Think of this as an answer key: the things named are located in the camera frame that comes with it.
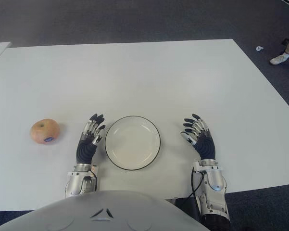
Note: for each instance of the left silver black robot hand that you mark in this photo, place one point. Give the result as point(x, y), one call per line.
point(85, 146)

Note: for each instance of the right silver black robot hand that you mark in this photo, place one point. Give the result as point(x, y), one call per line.
point(205, 145)

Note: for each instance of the pale red apple with sticker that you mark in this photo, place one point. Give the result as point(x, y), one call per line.
point(44, 131)

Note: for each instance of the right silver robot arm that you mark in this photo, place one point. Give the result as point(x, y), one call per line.
point(214, 179)

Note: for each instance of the white plate with black rim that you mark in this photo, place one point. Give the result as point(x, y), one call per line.
point(133, 144)

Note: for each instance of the grey robot torso shell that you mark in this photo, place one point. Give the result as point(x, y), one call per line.
point(98, 211)

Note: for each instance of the small white floor object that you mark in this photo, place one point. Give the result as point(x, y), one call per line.
point(259, 48)

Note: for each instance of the white shoe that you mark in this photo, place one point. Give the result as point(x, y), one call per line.
point(279, 59)

